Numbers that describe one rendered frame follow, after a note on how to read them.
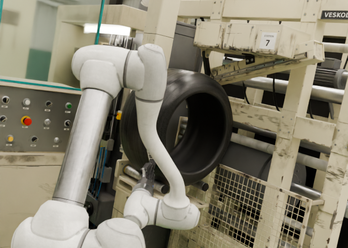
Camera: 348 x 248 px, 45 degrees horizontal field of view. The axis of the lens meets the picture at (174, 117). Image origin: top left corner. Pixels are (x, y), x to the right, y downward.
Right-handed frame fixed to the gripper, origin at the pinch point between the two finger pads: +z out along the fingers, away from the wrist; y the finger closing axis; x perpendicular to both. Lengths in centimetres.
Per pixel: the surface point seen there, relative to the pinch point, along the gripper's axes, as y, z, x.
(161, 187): 16.3, 4.3, 0.1
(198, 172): 20.0, 19.5, 16.5
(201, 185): 30.5, 22.3, 15.6
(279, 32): -39, 40, 66
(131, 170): 16.0, 22.9, -19.8
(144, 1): -52, 127, -15
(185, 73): -29.3, 32.2, 18.9
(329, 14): -37, 63, 93
